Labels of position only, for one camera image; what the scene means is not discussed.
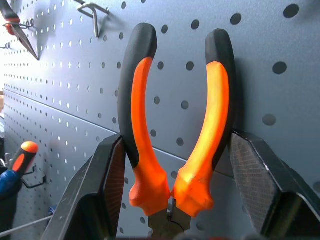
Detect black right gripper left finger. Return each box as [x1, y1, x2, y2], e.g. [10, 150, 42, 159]
[39, 132, 127, 240]

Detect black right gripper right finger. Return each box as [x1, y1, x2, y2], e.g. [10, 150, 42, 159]
[229, 128, 320, 240]

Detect orange black handled pliers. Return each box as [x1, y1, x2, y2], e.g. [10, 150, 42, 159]
[116, 22, 237, 236]

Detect grey perforated pegboard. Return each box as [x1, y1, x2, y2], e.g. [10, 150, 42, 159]
[0, 0, 320, 240]

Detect silver metal pegboard hook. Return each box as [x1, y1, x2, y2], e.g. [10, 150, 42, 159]
[74, 0, 111, 38]

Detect black wire pegboard hook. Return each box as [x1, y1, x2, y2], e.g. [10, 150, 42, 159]
[21, 163, 47, 190]

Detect thin grey cable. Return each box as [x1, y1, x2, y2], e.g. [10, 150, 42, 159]
[0, 215, 54, 236]

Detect orange black screwdriver handle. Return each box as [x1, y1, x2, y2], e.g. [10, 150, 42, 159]
[10, 141, 40, 176]

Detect orange handled needle-nose pliers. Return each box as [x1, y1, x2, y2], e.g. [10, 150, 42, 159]
[0, 0, 41, 61]

